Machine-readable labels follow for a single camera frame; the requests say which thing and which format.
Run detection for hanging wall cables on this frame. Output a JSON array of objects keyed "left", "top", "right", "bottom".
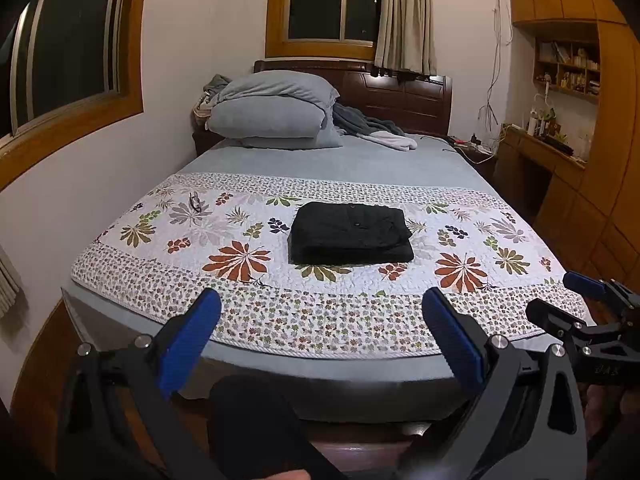
[{"left": 477, "top": 0, "right": 514, "bottom": 137}]

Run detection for wide wooden framed window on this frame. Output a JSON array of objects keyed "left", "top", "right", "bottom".
[{"left": 0, "top": 0, "right": 152, "bottom": 192}]

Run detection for dark wooden headboard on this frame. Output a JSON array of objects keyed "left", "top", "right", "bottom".
[{"left": 253, "top": 59, "right": 454, "bottom": 137}]

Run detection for grey folded comforter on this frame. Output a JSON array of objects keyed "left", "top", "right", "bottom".
[{"left": 220, "top": 127, "right": 347, "bottom": 152}]

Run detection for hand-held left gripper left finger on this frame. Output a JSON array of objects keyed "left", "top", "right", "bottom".
[{"left": 55, "top": 287, "right": 224, "bottom": 480}]

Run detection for wooden wardrobe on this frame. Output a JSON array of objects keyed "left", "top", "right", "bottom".
[{"left": 509, "top": 0, "right": 640, "bottom": 293}]

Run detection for white power strip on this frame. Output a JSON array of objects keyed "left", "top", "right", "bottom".
[{"left": 452, "top": 137, "right": 493, "bottom": 153}]

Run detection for person's right hand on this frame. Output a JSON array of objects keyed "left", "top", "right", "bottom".
[{"left": 585, "top": 385, "right": 640, "bottom": 461}]

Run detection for grey bed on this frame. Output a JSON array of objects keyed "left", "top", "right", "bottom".
[{"left": 60, "top": 132, "right": 592, "bottom": 471}]

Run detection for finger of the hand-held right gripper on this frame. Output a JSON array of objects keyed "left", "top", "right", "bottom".
[
  {"left": 562, "top": 270, "right": 640, "bottom": 313},
  {"left": 526, "top": 297, "right": 590, "bottom": 343}
]

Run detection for wooden desk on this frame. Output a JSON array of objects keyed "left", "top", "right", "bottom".
[{"left": 497, "top": 122, "right": 589, "bottom": 222}]

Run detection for black pants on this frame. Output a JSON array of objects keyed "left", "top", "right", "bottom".
[{"left": 287, "top": 201, "right": 416, "bottom": 266}]

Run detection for dark wooden nightstand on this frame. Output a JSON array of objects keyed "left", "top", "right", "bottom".
[
  {"left": 445, "top": 135, "right": 499, "bottom": 182},
  {"left": 192, "top": 127, "right": 223, "bottom": 157}
]

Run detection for person's leg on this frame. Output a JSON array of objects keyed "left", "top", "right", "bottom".
[{"left": 207, "top": 374, "right": 351, "bottom": 480}]

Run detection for pile of clothes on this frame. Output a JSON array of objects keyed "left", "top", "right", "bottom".
[{"left": 192, "top": 74, "right": 234, "bottom": 122}]

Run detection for black elongated device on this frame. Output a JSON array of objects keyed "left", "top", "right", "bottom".
[{"left": 372, "top": 65, "right": 432, "bottom": 82}]

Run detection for grey and white fleece blanket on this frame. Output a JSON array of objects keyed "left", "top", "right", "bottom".
[{"left": 332, "top": 104, "right": 419, "bottom": 152}]

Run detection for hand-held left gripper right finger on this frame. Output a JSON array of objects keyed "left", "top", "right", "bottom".
[{"left": 390, "top": 286, "right": 589, "bottom": 480}]

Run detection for wooden bookshelf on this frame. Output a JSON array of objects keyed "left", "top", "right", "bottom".
[{"left": 533, "top": 37, "right": 602, "bottom": 103}]

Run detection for floral quilt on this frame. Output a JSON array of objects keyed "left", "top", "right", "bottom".
[{"left": 70, "top": 172, "right": 589, "bottom": 361}]

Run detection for beige curtain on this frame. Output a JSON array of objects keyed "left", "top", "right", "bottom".
[
  {"left": 373, "top": 0, "right": 441, "bottom": 78},
  {"left": 0, "top": 244, "right": 24, "bottom": 322}
]

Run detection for wooden window with beige curtain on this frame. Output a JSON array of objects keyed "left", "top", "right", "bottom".
[{"left": 265, "top": 0, "right": 391, "bottom": 61}]

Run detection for black cable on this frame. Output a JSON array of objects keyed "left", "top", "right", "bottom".
[{"left": 419, "top": 134, "right": 467, "bottom": 155}]

